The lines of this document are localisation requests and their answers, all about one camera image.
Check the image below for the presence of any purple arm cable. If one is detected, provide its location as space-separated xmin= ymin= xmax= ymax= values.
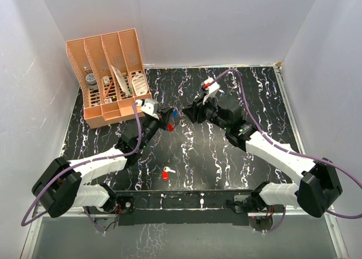
xmin=21 ymin=100 xmax=144 ymax=236
xmin=210 ymin=68 xmax=362 ymax=233

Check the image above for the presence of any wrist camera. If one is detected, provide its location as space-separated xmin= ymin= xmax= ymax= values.
xmin=201 ymin=77 xmax=220 ymax=105
xmin=136 ymin=98 xmax=159 ymax=120

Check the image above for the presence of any silver key with red tag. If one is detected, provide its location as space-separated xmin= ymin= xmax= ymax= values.
xmin=162 ymin=166 xmax=176 ymax=182

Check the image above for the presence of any peach plastic desk organizer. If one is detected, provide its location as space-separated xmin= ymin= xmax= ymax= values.
xmin=66 ymin=28 xmax=152 ymax=128

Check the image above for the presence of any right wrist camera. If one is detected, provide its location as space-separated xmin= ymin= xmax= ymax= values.
xmin=201 ymin=77 xmax=220 ymax=105

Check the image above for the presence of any silver key with blue tag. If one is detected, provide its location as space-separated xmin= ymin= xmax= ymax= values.
xmin=173 ymin=109 xmax=178 ymax=119

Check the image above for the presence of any white packaged card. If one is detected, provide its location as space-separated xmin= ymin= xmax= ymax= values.
xmin=111 ymin=65 xmax=131 ymax=97

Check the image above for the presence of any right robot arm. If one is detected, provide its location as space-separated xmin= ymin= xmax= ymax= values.
xmin=182 ymin=100 xmax=343 ymax=218

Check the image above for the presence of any round metal tin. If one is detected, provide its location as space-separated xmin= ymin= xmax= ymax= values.
xmin=85 ymin=73 xmax=98 ymax=90

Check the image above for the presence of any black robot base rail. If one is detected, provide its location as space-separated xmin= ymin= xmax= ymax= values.
xmin=84 ymin=189 xmax=286 ymax=228

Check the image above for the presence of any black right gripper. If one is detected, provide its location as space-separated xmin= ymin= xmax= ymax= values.
xmin=183 ymin=94 xmax=230 ymax=131

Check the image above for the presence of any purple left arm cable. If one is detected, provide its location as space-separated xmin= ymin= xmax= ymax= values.
xmin=21 ymin=100 xmax=144 ymax=236

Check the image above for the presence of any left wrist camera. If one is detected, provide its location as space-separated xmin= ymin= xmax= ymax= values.
xmin=136 ymin=98 xmax=159 ymax=120

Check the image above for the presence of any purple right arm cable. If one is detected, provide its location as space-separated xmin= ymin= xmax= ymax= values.
xmin=210 ymin=68 xmax=362 ymax=233

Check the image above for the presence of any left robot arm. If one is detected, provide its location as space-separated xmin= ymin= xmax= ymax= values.
xmin=32 ymin=107 xmax=173 ymax=218

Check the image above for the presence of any small white box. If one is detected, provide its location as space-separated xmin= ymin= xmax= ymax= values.
xmin=102 ymin=75 xmax=110 ymax=85

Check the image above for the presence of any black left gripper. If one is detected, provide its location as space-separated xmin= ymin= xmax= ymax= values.
xmin=138 ymin=106 xmax=174 ymax=150

